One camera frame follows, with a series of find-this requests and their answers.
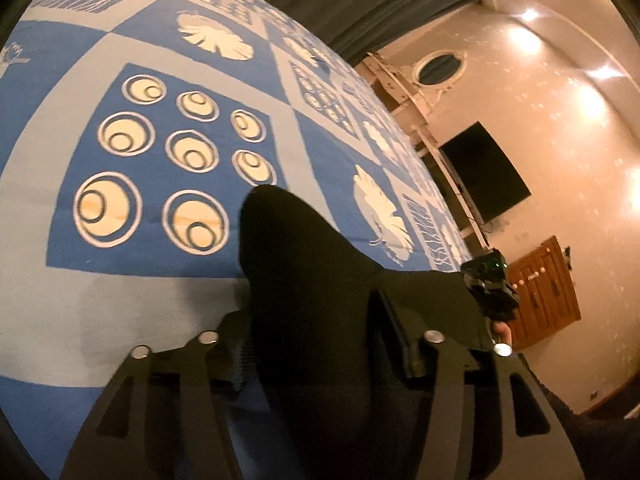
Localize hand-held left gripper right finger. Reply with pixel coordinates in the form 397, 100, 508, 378
370, 290, 586, 480

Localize oval mirror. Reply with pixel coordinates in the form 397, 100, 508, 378
416, 51, 467, 87

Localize person's right forearm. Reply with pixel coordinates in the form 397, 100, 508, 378
517, 352, 640, 480

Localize blue patterned blanket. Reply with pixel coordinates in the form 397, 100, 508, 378
0, 0, 471, 480

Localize wooden cabinet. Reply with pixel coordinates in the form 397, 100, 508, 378
492, 235, 583, 352

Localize dark curtain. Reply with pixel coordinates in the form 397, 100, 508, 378
195, 0, 482, 68

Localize black television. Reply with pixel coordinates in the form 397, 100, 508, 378
437, 121, 532, 223

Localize white ornate dresser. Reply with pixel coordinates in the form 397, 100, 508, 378
361, 51, 496, 253

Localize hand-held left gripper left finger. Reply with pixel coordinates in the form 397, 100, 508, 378
60, 310, 261, 480

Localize black pants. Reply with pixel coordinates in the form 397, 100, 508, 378
237, 185, 493, 480

